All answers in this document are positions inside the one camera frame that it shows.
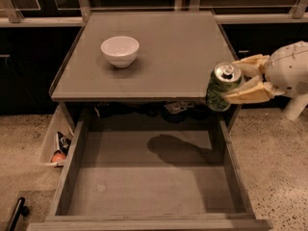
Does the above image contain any open grey top drawer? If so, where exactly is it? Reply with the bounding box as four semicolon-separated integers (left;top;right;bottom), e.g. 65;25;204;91
27;110;272;231

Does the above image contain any orange ball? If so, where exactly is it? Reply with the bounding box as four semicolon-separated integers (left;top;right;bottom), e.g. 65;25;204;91
51;152;66;163

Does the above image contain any white ceramic bowl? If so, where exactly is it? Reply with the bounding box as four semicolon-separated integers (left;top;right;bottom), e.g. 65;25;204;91
100;36;140;68

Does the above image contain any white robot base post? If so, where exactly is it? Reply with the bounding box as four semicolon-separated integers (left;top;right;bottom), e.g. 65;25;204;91
283;94;308;121

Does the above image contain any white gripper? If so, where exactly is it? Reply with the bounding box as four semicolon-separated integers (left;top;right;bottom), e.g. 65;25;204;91
222;41;308;104

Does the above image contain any dark snack bag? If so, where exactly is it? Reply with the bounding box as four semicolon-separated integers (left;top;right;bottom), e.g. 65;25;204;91
56;132;71;155

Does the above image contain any clear plastic bin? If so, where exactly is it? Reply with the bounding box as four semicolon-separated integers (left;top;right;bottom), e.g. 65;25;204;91
38;106;73;167

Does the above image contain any grey cabinet with top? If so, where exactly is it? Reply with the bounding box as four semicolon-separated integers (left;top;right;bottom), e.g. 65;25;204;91
48;11;256;133

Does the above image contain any black handle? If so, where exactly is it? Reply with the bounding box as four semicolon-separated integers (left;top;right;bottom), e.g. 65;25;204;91
5;197;30;231

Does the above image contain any green soda can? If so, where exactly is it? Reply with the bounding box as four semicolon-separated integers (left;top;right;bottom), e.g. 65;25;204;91
206;62;242;112

